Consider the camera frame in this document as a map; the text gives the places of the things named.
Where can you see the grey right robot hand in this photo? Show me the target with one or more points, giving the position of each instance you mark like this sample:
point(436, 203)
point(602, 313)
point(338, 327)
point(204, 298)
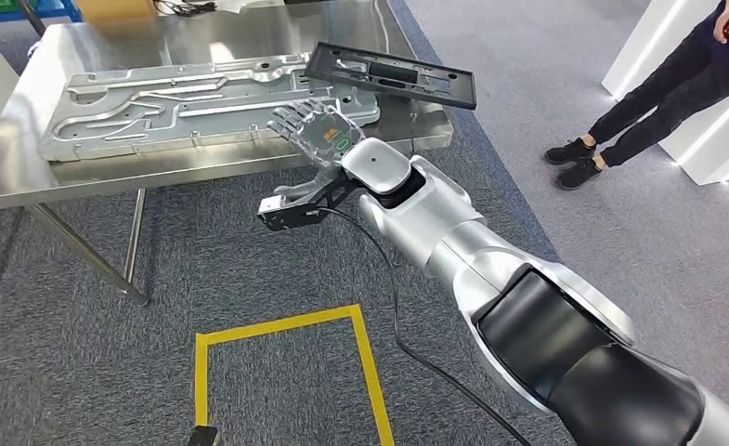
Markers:
point(324, 132)

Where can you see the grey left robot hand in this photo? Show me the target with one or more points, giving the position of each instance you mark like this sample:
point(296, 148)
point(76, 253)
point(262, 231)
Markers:
point(203, 436)

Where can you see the black plastic frame part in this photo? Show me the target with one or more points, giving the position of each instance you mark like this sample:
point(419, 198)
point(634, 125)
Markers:
point(444, 92)

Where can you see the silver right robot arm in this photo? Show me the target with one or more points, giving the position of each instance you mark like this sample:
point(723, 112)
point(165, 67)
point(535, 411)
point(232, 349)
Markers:
point(456, 234)

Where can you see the steel workbench table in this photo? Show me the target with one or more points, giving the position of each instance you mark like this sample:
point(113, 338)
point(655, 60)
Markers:
point(32, 160)

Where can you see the person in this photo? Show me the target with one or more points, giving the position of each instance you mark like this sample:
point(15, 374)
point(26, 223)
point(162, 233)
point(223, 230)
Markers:
point(659, 104)

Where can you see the white plinth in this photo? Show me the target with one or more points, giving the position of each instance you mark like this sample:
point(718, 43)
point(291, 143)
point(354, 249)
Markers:
point(708, 148)

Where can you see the white paper sheet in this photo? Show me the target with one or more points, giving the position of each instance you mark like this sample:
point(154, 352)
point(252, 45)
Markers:
point(247, 5)

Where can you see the stamped metal panel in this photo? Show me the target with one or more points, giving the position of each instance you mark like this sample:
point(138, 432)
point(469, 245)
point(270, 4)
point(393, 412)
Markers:
point(155, 132)

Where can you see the yellow floor tape square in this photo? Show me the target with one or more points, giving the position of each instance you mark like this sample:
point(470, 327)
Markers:
point(364, 369)

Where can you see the blue crate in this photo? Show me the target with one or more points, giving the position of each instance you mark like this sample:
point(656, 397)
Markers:
point(56, 11)

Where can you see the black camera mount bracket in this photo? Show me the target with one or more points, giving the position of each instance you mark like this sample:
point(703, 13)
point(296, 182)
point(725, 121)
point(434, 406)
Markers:
point(315, 206)

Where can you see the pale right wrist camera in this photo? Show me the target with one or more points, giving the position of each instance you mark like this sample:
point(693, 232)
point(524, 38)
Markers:
point(272, 205)

